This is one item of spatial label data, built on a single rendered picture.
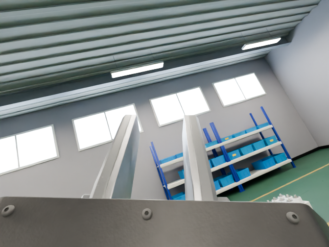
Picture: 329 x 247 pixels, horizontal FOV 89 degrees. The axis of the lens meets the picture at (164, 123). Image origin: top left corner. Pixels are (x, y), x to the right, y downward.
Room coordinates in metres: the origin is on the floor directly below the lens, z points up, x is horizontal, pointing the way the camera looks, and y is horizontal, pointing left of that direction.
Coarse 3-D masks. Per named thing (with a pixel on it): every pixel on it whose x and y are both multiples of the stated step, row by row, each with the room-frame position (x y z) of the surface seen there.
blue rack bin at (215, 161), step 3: (219, 156) 4.71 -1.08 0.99; (222, 156) 4.73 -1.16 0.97; (210, 159) 5.16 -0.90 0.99; (213, 159) 4.66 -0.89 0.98; (216, 159) 4.69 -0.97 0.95; (219, 159) 4.71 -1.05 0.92; (222, 159) 4.73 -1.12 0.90; (213, 162) 4.66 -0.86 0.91; (216, 162) 4.68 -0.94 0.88; (219, 162) 4.70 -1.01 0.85; (222, 162) 4.72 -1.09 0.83; (225, 162) 4.75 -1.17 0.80; (213, 165) 4.68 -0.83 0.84; (216, 165) 4.67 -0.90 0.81
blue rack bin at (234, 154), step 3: (234, 150) 4.84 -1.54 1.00; (237, 150) 4.86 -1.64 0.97; (228, 153) 4.79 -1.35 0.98; (231, 153) 4.81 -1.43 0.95; (234, 153) 4.83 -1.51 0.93; (237, 153) 4.85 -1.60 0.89; (231, 156) 4.81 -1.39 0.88; (234, 156) 4.83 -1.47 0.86; (237, 156) 4.85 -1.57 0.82; (240, 156) 4.87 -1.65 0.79; (231, 159) 4.80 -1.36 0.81
